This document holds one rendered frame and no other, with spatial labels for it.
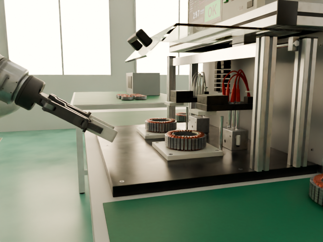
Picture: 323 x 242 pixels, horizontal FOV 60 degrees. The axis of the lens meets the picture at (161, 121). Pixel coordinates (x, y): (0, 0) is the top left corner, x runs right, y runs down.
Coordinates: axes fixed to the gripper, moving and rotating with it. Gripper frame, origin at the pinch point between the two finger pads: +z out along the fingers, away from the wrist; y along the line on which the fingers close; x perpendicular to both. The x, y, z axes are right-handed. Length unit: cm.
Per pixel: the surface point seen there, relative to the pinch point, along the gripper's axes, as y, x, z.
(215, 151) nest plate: 7.5, 8.5, 26.5
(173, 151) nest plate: 4.2, 3.4, 17.8
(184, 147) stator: 4.5, 5.7, 19.8
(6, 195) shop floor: -176, -107, -15
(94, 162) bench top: -3.4, -9.1, 3.0
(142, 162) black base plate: 6.9, -2.0, 10.9
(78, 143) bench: -160, -39, 14
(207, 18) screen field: -15.5, 44.3, 14.6
